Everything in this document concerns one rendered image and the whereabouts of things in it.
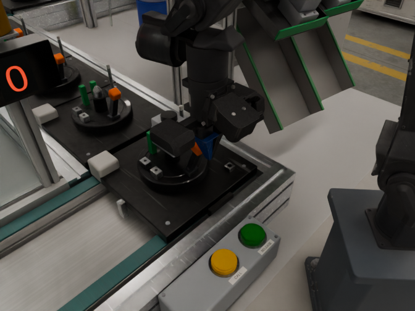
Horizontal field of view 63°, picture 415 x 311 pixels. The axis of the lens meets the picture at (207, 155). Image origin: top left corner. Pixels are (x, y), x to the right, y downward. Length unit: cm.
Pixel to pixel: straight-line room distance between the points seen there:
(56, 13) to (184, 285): 145
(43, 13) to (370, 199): 153
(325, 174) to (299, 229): 19
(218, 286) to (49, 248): 31
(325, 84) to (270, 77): 18
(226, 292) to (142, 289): 12
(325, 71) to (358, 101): 29
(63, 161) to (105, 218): 17
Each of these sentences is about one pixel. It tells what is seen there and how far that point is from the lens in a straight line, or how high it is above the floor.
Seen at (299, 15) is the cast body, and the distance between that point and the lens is 68.
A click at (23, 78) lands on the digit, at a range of 55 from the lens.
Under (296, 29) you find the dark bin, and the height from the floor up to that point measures 120.
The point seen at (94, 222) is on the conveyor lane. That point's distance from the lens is 68.
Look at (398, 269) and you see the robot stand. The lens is 49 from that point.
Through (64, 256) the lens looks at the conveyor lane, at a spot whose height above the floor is 92.
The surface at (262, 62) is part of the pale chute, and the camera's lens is 78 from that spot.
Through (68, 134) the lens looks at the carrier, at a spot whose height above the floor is 97.
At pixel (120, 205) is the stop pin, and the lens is 63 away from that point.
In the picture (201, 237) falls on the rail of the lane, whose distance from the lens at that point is 58.
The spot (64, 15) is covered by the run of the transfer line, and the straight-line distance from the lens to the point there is 178.
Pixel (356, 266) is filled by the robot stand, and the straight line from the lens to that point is 47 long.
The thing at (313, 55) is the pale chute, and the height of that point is 107.
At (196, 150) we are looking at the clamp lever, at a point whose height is 106.
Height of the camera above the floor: 143
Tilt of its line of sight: 41 degrees down
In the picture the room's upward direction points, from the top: straight up
